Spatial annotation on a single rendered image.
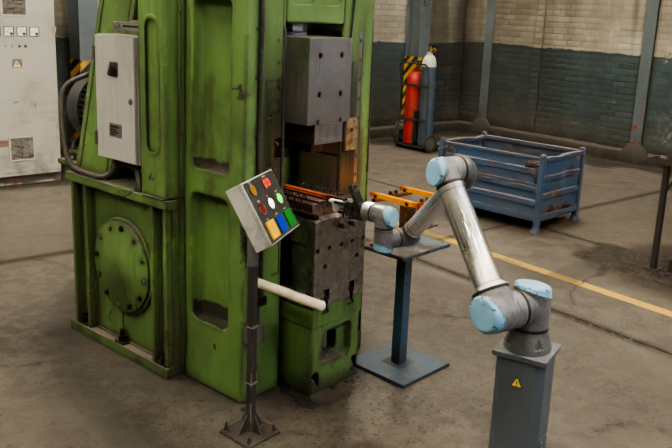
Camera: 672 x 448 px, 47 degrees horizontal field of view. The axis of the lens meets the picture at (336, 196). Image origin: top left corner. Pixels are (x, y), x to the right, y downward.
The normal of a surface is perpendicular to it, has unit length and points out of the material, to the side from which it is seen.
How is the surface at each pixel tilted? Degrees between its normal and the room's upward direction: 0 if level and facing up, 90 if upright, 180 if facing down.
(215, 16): 89
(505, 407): 90
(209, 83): 89
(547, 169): 90
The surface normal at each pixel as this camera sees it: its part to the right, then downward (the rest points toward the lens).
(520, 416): -0.52, 0.18
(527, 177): -0.71, 0.12
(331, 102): 0.75, 0.18
